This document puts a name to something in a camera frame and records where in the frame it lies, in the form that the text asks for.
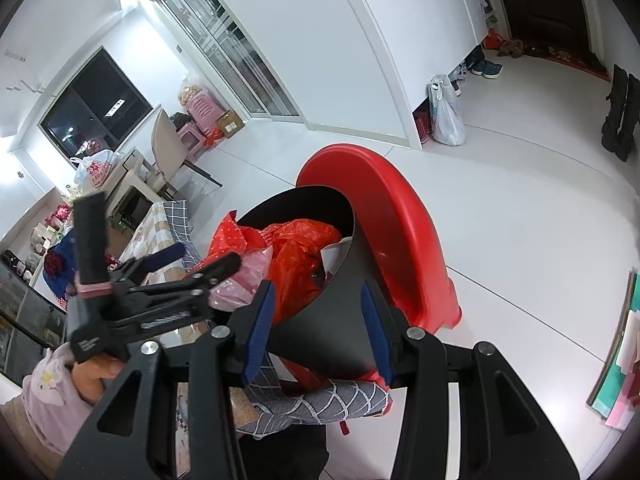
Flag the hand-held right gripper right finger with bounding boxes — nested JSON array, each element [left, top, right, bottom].
[[360, 280, 582, 480]]

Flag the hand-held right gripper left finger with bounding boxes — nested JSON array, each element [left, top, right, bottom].
[[55, 279, 277, 480]]

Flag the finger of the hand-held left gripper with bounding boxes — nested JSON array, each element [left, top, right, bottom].
[[106, 242, 187, 289], [129, 251, 243, 312]]

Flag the pink plastic bag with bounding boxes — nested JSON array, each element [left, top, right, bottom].
[[207, 247, 274, 312]]

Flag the red dotted wrapper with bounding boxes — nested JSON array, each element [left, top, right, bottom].
[[194, 209, 272, 282]]

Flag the black trash bin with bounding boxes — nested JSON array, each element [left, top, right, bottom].
[[234, 185, 397, 377]]

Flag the person's left forearm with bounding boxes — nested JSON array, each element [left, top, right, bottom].
[[20, 344, 97, 462]]

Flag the person's left hand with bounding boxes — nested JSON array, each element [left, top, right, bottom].
[[71, 359, 126, 404]]

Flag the glass display cabinet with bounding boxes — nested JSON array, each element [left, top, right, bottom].
[[0, 259, 67, 382]]

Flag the blue cloth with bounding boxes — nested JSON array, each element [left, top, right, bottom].
[[42, 230, 82, 291]]

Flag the beige dining table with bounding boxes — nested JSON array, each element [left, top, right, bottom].
[[102, 147, 167, 217]]

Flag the white paper scrap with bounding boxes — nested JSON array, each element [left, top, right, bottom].
[[319, 239, 352, 287]]

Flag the grey checked cloth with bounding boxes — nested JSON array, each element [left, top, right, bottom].
[[162, 199, 394, 439]]

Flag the beige dining chair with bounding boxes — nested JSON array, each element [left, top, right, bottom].
[[151, 108, 224, 197]]

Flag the white red printed plastic bag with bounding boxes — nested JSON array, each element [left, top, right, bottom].
[[69, 148, 122, 187]]

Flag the red plastic stool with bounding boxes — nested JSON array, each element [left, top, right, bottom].
[[280, 143, 464, 396]]

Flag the dark cloth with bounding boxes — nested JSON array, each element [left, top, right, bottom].
[[239, 424, 328, 480]]

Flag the pink plastic stools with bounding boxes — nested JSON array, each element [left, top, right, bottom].
[[177, 94, 222, 147]]

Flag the cardboard box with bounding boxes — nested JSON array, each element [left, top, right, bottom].
[[214, 109, 246, 140]]

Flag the clear bag of snacks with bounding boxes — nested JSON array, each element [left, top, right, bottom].
[[177, 73, 207, 107]]

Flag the dark window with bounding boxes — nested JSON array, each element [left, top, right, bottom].
[[38, 45, 154, 162]]

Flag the sliding glass door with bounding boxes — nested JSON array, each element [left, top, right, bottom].
[[146, 0, 307, 122]]

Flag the translucent white plastic bag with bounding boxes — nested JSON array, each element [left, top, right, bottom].
[[428, 74, 467, 147]]

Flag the teal paper bag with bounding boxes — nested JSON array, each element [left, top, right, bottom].
[[587, 269, 640, 432]]

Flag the white cabinet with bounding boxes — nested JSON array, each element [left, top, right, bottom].
[[324, 0, 507, 152]]

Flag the red door mat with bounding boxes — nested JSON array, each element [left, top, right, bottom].
[[514, 39, 614, 82]]

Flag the dark entrance door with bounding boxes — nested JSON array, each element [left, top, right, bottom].
[[494, 0, 589, 47]]

